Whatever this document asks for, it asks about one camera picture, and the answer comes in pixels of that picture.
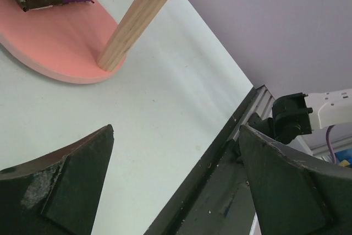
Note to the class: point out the pink tiered shelf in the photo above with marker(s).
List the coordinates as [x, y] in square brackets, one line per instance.
[76, 43]

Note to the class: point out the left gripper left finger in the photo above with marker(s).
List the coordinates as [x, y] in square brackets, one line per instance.
[57, 193]

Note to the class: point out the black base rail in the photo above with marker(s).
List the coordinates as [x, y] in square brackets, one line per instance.
[215, 198]

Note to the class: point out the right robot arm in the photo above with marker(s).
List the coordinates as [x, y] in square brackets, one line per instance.
[300, 114]

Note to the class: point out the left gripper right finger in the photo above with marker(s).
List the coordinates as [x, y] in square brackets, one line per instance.
[293, 192]

